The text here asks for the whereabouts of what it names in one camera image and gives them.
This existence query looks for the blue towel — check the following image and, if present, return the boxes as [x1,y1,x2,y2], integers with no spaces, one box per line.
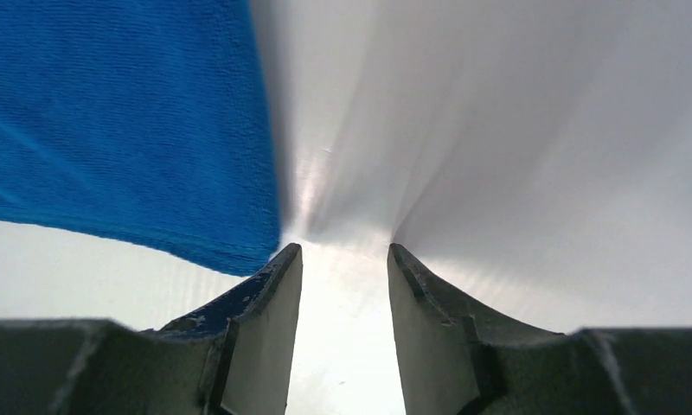
[0,1,280,276]

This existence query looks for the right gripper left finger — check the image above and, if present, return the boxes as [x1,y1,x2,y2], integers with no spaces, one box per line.
[145,243,303,414]

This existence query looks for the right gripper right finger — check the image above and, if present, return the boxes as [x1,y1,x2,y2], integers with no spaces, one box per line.
[388,243,558,414]

